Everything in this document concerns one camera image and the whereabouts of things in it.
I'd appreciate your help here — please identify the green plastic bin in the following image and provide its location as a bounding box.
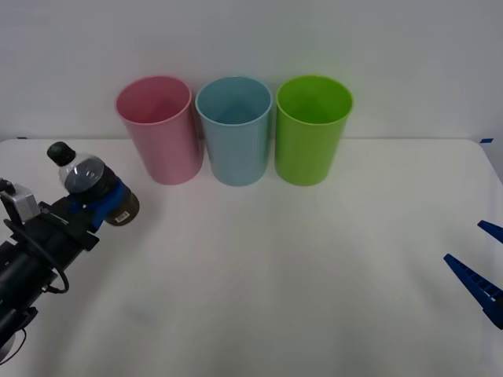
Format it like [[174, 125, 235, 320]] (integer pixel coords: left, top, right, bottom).
[[274, 74, 354, 186]]

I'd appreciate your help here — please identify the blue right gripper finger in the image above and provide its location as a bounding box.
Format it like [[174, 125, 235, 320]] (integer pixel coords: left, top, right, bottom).
[[476, 220, 503, 242], [443, 253, 503, 331]]

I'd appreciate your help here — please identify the pink plastic bin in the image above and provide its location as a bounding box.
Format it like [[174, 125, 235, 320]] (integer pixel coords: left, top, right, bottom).
[[115, 75, 204, 185]]

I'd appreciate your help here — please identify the pale blue plastic bin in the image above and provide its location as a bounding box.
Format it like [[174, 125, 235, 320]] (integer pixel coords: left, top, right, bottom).
[[195, 75, 274, 186]]

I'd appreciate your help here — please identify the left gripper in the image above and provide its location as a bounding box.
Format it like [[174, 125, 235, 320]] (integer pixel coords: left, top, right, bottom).
[[11, 179, 133, 273]]

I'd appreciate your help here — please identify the dark bottle with black cap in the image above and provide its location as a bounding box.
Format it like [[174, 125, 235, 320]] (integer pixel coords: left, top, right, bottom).
[[46, 141, 141, 229]]

